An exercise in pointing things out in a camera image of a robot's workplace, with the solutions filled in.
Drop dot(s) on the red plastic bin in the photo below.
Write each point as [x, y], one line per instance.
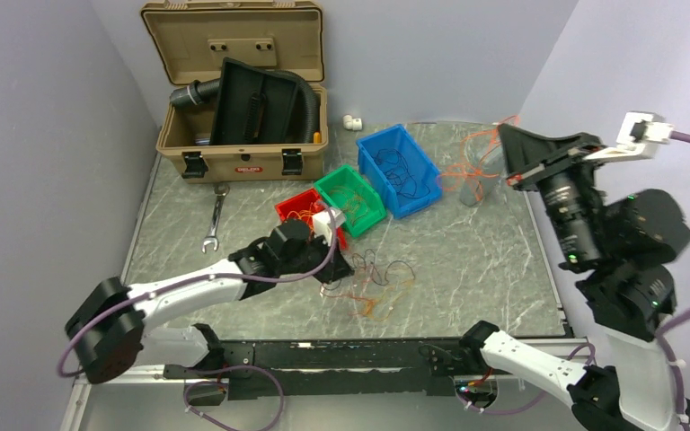
[302, 207]

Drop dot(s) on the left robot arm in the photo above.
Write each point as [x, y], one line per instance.
[121, 326]

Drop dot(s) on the black tray in toolbox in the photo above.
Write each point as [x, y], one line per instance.
[253, 106]

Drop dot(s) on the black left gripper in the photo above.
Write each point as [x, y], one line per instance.
[340, 268]

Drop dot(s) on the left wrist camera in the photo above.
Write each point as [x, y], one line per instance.
[327, 222]

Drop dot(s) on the metal wrench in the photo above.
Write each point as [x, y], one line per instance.
[210, 241]

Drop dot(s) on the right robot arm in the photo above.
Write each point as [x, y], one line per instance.
[621, 250]

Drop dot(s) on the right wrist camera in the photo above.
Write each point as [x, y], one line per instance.
[639, 137]

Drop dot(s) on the white pipe fitting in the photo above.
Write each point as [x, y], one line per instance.
[352, 123]

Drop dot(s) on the green plastic bin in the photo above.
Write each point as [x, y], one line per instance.
[347, 190]

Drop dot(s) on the grey plastic case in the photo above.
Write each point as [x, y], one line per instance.
[485, 165]

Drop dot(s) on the blue plastic bin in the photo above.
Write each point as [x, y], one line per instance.
[399, 171]

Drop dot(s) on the tan open toolbox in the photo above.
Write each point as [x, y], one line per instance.
[193, 38]

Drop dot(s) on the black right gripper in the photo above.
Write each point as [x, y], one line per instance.
[525, 153]

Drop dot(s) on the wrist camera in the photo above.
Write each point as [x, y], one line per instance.
[639, 137]
[327, 222]

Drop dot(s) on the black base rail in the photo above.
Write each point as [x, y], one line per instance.
[348, 366]

